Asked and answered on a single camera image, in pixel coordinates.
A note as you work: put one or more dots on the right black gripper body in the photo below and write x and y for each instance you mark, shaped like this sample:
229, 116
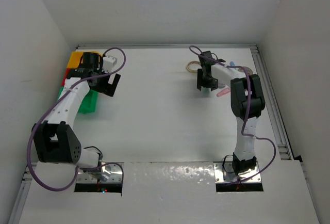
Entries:
207, 81

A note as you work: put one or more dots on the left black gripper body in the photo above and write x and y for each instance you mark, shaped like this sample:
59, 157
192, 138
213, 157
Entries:
101, 85

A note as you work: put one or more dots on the pink eraser cap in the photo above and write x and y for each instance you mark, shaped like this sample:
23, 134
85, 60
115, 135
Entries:
223, 92

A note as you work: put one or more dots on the blue eraser cap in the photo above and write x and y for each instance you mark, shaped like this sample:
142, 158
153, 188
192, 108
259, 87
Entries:
232, 63

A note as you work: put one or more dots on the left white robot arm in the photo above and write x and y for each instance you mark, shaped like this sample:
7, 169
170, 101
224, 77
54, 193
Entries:
54, 139

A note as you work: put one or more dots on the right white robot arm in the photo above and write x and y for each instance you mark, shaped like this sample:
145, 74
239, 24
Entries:
246, 101

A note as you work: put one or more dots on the beige tape roll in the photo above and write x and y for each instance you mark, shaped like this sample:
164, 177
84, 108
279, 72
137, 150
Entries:
193, 66

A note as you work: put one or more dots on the green plastic bin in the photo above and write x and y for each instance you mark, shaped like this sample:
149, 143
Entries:
89, 103

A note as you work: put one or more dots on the yellow plastic bin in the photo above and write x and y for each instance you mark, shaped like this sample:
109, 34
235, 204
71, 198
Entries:
74, 60

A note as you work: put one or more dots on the red plastic bin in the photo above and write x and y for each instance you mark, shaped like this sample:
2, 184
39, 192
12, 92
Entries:
65, 76

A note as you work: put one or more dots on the grey tape roll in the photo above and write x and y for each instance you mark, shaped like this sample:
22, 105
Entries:
247, 70

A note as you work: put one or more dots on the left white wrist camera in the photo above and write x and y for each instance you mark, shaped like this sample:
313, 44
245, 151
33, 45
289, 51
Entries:
109, 62

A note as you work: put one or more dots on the back aluminium frame rail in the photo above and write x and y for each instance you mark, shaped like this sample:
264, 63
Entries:
166, 46

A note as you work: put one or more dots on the aluminium frame rail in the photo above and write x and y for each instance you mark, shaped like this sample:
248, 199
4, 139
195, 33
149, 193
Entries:
166, 46
21, 197
280, 133

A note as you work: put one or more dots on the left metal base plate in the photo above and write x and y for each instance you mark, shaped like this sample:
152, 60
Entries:
110, 173

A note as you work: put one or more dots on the right aluminium frame rail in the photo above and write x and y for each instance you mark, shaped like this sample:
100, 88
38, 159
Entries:
280, 133

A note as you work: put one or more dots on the left aluminium frame rail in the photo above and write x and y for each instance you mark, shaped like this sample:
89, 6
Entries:
21, 197

